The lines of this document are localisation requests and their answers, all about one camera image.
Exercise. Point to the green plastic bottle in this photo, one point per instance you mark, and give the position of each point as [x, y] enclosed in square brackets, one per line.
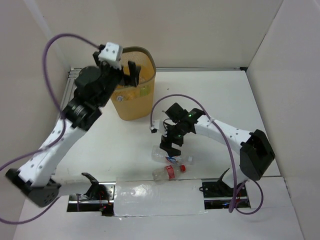
[145, 90]

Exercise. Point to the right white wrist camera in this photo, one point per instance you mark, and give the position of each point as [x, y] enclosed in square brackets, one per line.
[155, 126]

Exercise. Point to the clear bottle white cap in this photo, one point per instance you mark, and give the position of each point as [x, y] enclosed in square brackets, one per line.
[142, 79]

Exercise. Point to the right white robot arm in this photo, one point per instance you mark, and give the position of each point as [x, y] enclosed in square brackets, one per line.
[254, 149]

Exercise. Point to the orange mesh waste bin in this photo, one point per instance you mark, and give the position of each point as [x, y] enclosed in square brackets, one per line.
[140, 106]

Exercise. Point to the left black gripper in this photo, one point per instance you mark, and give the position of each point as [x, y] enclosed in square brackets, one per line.
[122, 75]

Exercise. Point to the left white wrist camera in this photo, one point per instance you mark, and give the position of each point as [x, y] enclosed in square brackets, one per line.
[111, 54]

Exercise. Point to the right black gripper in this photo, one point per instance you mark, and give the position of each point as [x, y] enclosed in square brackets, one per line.
[165, 142]

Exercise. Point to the blue label plastic bottle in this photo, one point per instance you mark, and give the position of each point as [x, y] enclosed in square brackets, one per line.
[120, 98]

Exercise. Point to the orange label yellow cap bottle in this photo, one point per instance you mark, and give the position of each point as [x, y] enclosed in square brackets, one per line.
[130, 95]

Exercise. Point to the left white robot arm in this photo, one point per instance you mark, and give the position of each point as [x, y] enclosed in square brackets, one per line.
[34, 178]

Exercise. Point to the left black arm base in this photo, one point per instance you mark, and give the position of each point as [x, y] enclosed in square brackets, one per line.
[100, 200]

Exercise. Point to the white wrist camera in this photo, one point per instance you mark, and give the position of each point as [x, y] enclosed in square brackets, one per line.
[111, 54]
[155, 126]

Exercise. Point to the red label red cap bottle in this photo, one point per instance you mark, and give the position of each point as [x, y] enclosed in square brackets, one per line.
[168, 173]

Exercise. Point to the white orange label bottle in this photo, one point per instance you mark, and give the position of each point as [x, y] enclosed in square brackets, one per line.
[161, 156]

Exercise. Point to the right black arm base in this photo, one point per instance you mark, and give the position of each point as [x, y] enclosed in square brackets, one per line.
[217, 195]

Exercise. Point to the aluminium frame rail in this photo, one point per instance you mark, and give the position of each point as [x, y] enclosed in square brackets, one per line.
[116, 148]

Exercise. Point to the white taped cover plate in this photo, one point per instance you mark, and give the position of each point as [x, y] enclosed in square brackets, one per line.
[150, 198]

